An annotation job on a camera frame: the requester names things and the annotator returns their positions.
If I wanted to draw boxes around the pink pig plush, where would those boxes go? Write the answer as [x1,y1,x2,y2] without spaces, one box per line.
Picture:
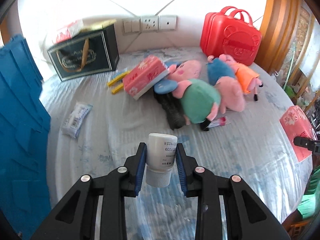
[214,76,246,114]

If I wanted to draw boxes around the white wet wipes packet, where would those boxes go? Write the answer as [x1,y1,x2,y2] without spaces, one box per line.
[60,102,93,139]

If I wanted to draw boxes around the green-dress pig plush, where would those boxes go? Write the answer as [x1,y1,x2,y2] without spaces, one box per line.
[172,79,221,131]

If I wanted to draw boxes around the black folded umbrella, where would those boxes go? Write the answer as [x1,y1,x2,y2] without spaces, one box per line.
[153,92,186,131]

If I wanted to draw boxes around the pink tissue pack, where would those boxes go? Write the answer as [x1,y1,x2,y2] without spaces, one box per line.
[123,55,169,100]
[53,20,84,44]
[279,106,317,162]

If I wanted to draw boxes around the white wall power socket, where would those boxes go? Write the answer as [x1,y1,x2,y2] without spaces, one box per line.
[140,16,159,33]

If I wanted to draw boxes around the small red white tube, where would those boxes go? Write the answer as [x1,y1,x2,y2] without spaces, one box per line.
[208,116,231,128]

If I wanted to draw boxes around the blue plastic crate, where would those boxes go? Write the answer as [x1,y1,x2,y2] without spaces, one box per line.
[1,35,51,239]

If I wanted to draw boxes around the white single-hole wall plate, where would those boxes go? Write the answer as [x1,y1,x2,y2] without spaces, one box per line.
[159,15,177,31]

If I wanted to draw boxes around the pink-face pig plush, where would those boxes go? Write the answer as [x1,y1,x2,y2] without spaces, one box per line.
[167,60,202,82]

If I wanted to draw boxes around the white wall switch panel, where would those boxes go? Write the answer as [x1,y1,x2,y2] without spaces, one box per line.
[122,17,141,35]

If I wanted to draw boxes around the dark green gift bag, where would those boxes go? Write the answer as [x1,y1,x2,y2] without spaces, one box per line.
[47,23,119,81]

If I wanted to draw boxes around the orange-dress pig plush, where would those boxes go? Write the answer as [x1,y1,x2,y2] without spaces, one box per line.
[219,54,264,101]

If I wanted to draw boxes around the white pill bottle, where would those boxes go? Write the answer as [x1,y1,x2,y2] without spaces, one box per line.
[146,133,177,187]

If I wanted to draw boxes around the yellow plastic clip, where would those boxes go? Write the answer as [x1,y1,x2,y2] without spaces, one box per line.
[106,70,131,94]

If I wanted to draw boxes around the red plastic suitcase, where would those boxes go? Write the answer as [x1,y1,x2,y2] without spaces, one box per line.
[200,6,262,66]

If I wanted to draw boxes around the blue-dress pig plush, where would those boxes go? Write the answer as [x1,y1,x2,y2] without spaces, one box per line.
[207,55,235,85]

